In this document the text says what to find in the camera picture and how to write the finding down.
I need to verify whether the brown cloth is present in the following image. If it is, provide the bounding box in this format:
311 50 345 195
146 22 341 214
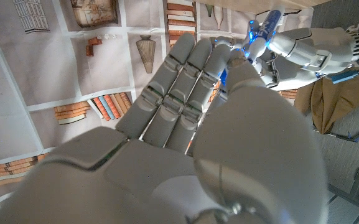
294 70 359 135

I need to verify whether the black rod with blue tips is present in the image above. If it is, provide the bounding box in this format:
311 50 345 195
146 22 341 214
314 129 359 143

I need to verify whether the printed bookshelf backdrop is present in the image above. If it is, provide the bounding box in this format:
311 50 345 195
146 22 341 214
0 0 315 212

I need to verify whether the white pen body blue print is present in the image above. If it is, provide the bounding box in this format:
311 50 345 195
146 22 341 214
246 4 287 65

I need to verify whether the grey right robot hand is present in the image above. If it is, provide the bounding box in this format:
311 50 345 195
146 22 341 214
0 32 329 224

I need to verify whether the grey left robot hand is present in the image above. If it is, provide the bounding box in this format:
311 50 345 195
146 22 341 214
213 20 359 91

